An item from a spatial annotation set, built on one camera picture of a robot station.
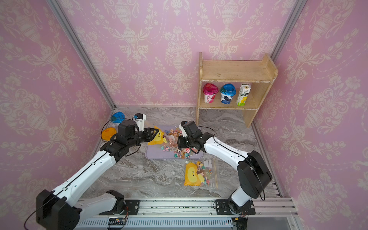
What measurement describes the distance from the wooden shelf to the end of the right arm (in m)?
0.26

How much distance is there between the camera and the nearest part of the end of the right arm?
618mm

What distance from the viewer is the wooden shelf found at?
77 centimetres
